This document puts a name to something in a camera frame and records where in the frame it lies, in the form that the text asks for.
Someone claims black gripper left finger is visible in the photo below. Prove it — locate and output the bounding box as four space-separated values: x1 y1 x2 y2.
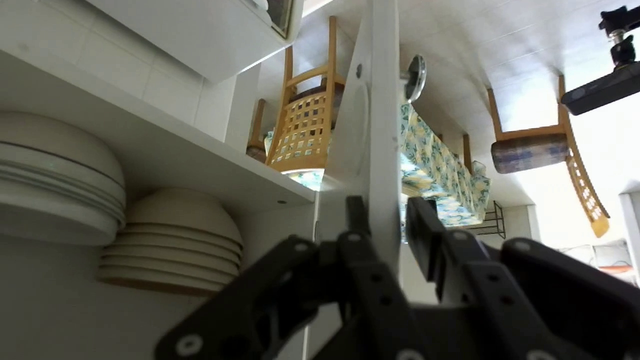
154 194 427 360

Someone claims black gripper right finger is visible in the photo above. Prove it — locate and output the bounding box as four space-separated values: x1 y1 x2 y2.
405 198 640 360

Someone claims white cabinet door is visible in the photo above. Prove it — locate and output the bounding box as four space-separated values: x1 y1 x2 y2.
316 0 400 270

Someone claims white cabinet shelf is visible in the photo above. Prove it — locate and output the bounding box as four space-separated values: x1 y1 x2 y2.
0 52 314 212

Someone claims stack of beige bowls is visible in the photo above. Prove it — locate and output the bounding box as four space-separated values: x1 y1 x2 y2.
98 189 243 296

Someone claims table with floral cloth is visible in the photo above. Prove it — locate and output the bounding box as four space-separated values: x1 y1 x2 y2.
400 104 490 228

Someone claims wooden dining chair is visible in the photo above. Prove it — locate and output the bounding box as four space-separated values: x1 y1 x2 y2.
246 15 343 175

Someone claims large stack of plates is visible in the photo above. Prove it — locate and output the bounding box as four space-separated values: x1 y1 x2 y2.
0 110 126 245

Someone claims black camera on stand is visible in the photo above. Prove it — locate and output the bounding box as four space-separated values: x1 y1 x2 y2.
557 4 640 118

